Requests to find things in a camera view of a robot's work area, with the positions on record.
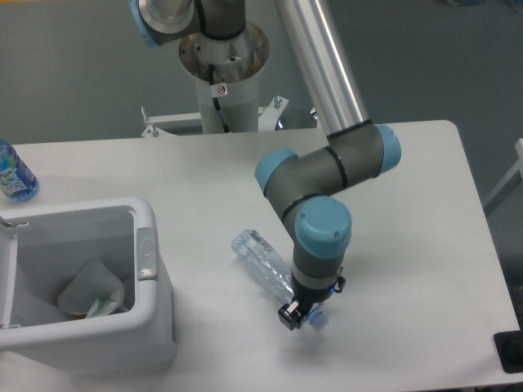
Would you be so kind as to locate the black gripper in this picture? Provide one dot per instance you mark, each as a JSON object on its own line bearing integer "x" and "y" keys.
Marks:
{"x": 291, "y": 315}

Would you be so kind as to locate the crushed clear plastic bottle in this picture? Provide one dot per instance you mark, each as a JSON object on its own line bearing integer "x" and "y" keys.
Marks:
{"x": 274, "y": 274}

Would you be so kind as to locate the white paper wrapper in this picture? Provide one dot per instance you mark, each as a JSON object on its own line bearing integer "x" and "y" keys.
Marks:
{"x": 93, "y": 292}

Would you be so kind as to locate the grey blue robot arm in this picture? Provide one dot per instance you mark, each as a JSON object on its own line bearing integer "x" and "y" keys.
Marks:
{"x": 300, "y": 189}

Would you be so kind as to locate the white plastic trash can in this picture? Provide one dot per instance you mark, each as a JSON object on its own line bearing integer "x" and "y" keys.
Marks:
{"x": 42, "y": 249}

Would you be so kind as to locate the black object at table corner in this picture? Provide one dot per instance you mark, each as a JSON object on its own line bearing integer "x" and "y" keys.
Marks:
{"x": 509, "y": 348}

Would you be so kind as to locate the blue labelled water bottle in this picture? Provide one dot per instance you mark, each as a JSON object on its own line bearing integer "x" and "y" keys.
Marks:
{"x": 18, "y": 182}

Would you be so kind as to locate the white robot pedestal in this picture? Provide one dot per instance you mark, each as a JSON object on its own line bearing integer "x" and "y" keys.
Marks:
{"x": 226, "y": 78}

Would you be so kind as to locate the white frame at right edge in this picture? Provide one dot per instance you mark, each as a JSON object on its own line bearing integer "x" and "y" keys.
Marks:
{"x": 506, "y": 185}

